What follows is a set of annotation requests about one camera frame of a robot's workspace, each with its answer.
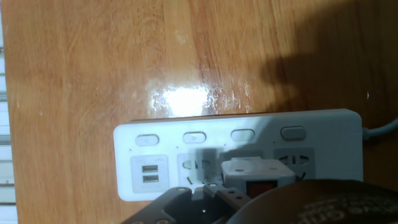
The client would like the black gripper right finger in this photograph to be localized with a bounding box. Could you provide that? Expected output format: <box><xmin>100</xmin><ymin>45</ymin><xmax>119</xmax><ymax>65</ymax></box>
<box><xmin>202</xmin><ymin>183</ymin><xmax>252</xmax><ymax>215</ymax></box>

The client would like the orange wooden board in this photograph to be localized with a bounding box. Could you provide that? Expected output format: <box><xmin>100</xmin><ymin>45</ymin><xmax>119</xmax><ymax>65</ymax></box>
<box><xmin>1</xmin><ymin>0</ymin><xmax>398</xmax><ymax>224</ymax></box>

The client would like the white power strip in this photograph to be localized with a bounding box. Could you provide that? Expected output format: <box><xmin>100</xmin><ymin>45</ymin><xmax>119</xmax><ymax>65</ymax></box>
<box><xmin>113</xmin><ymin>108</ymin><xmax>364</xmax><ymax>202</ymax></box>

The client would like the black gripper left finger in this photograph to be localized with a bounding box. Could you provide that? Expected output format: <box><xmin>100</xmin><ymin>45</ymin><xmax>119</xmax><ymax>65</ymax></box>
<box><xmin>120</xmin><ymin>186</ymin><xmax>193</xmax><ymax>224</ymax></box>

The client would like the white bulb holder with bulb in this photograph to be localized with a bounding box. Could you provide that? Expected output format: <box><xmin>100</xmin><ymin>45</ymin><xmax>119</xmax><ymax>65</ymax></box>
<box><xmin>220</xmin><ymin>156</ymin><xmax>297</xmax><ymax>200</ymax></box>

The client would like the grey power strip cable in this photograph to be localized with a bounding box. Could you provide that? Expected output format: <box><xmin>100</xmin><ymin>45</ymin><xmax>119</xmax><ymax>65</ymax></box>
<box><xmin>362</xmin><ymin>117</ymin><xmax>398</xmax><ymax>139</ymax></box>

